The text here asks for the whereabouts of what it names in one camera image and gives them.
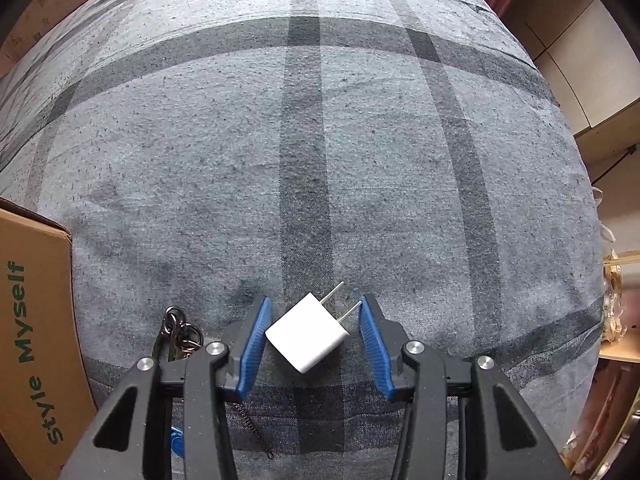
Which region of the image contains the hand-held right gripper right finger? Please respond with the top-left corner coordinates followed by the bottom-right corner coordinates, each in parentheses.
top-left (357, 294), bottom-right (571, 480)

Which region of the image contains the clear plastic bag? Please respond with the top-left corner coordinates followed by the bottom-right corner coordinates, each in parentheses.
top-left (600, 252), bottom-right (628, 343)

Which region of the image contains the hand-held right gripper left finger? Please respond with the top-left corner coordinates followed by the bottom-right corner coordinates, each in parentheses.
top-left (60, 296), bottom-right (273, 480)

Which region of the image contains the cardboard box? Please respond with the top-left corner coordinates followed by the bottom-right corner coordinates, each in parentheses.
top-left (0, 196), bottom-right (98, 480)

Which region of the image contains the grey plaid bed sheet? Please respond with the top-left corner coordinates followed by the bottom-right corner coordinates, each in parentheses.
top-left (0, 0), bottom-right (606, 480)

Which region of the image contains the wooden shelf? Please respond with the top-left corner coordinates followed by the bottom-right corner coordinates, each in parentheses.
top-left (597, 252), bottom-right (640, 363)

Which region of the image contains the white charger plug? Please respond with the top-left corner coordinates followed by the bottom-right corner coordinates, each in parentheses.
top-left (265, 281), bottom-right (363, 375)

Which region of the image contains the key bunch with blue tag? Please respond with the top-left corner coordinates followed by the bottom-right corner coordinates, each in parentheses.
top-left (154, 306), bottom-right (275, 461)

